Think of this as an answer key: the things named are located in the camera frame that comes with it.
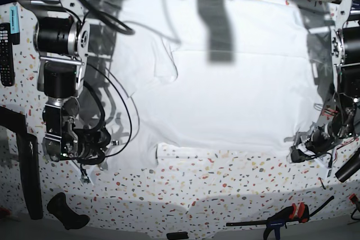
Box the red black wire bundle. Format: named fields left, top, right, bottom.
left=314, top=102, right=360, bottom=190

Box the white T-shirt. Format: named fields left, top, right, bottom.
left=104, top=0, right=326, bottom=169

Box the black bar clamp left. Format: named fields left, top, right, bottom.
left=1, top=107, right=43, bottom=220

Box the orange clip right edge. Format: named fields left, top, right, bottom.
left=349, top=193, right=359, bottom=205

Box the black TV remote control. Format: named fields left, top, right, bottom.
left=0, top=22, right=15, bottom=87

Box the black orange bar clamp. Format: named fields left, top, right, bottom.
left=226, top=196, right=334, bottom=240

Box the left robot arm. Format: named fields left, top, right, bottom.
left=289, top=0, right=359, bottom=163

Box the small black box bottom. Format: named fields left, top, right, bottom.
left=166, top=232, right=189, bottom=240

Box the teal highlighter marker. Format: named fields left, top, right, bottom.
left=10, top=6, right=20, bottom=45

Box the black cylinder right edge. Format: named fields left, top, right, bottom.
left=335, top=149, right=359, bottom=183

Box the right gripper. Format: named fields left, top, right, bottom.
left=75, top=126, right=111, bottom=184

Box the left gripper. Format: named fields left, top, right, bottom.
left=289, top=126, right=335, bottom=178

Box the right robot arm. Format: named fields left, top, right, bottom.
left=17, top=0, right=110, bottom=184

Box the black round object right edge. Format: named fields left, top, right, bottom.
left=356, top=56, right=360, bottom=73

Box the terrazzo pattern table cloth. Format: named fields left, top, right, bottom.
left=0, top=0, right=360, bottom=239

